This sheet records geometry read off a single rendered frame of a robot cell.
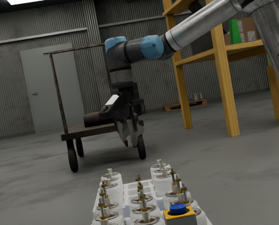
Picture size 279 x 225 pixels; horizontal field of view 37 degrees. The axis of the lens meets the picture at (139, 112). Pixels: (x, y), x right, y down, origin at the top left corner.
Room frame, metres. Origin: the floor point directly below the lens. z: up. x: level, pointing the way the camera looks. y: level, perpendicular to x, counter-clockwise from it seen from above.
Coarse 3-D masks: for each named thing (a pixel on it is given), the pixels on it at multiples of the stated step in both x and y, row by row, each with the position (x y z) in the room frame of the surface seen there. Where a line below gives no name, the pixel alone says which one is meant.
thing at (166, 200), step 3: (189, 192) 1.38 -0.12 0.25; (189, 195) 1.36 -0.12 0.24; (165, 198) 1.36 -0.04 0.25; (168, 198) 1.35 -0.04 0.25; (171, 198) 1.34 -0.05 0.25; (174, 198) 1.34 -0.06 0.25; (177, 198) 1.34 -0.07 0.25; (165, 201) 1.36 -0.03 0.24; (168, 201) 1.35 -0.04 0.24; (165, 204) 1.36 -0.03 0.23; (165, 207) 1.37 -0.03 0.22
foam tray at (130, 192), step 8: (128, 184) 1.97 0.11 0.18; (136, 184) 1.97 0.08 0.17; (144, 184) 1.98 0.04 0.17; (152, 184) 1.88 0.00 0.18; (128, 192) 1.85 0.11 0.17; (136, 192) 1.86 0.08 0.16; (144, 192) 1.86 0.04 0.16; (152, 192) 1.73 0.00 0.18; (96, 200) 1.77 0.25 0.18; (128, 200) 1.72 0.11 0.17; (160, 200) 1.61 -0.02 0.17; (128, 208) 1.61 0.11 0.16; (160, 208) 1.61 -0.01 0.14; (128, 216) 1.61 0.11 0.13
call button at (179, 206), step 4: (176, 204) 0.98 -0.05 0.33; (180, 204) 0.98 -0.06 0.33; (184, 204) 0.97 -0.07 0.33; (172, 208) 0.96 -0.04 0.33; (176, 208) 0.96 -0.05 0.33; (180, 208) 0.96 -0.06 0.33; (184, 208) 0.96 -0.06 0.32; (172, 212) 0.97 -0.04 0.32; (176, 212) 0.96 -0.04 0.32; (180, 212) 0.96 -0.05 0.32
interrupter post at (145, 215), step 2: (148, 210) 1.14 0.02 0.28; (142, 212) 1.14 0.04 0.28; (144, 212) 1.13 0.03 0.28; (146, 212) 1.13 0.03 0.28; (148, 212) 1.14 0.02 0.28; (142, 214) 1.14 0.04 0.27; (144, 214) 1.13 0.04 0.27; (146, 214) 1.13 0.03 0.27; (148, 214) 1.13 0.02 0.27; (142, 216) 1.14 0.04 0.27; (144, 216) 1.13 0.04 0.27; (146, 216) 1.13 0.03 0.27; (148, 216) 1.13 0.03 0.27; (144, 218) 1.13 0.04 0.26; (146, 218) 1.13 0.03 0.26; (148, 218) 1.13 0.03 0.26; (150, 218) 1.14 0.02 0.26; (144, 220) 1.13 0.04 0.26; (146, 220) 1.13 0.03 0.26; (148, 220) 1.13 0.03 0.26; (150, 220) 1.14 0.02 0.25; (144, 222) 1.13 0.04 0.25; (146, 222) 1.13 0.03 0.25
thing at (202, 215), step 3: (201, 210) 1.16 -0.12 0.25; (201, 213) 1.13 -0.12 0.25; (204, 213) 1.14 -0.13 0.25; (198, 216) 1.11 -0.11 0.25; (201, 216) 1.12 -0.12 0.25; (204, 216) 1.12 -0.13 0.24; (198, 219) 1.11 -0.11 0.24; (201, 219) 1.11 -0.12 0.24; (204, 219) 1.12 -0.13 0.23; (198, 222) 1.10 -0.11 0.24; (201, 222) 1.11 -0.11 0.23; (204, 222) 1.12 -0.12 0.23
